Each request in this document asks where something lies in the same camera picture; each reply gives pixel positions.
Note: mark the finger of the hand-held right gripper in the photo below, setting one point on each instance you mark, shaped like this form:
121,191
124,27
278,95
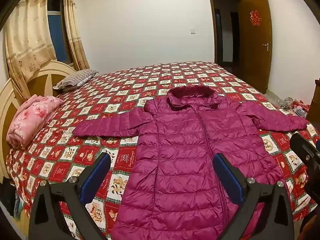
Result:
301,143

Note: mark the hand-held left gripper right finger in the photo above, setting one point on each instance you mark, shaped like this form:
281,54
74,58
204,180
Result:
230,177

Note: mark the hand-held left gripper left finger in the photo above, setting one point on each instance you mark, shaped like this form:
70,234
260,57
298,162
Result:
96,177

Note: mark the magenta puffer jacket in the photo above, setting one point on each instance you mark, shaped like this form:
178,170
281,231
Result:
180,142

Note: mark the pile of clothes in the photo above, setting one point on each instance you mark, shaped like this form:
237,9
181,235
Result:
292,106

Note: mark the brown wooden cabinet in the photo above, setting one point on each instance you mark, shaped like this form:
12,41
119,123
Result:
315,105

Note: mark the red checkered printed quilt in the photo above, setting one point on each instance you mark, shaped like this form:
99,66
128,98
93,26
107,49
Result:
112,92

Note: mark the pink folded blanket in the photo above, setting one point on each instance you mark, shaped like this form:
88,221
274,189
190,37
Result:
32,117

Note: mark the dark clothing heap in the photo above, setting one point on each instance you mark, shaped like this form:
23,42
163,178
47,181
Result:
8,197

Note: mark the brown wooden door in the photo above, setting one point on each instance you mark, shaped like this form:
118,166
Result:
255,62

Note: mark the striped pillow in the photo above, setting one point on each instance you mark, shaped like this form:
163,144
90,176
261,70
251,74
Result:
75,78

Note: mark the cream wooden headboard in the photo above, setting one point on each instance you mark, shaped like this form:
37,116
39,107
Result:
37,80

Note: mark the red paper door decoration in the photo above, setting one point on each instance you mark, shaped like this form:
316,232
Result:
255,18

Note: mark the narrow beige curtain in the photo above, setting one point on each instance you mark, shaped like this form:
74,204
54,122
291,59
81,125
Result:
73,30

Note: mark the window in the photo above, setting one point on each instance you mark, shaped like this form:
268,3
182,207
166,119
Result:
57,30

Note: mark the wide beige curtain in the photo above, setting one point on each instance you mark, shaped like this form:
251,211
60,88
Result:
27,35

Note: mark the dark door frame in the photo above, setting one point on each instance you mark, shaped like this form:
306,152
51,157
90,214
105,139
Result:
212,25

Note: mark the white wall switch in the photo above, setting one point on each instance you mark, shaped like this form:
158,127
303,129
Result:
193,31

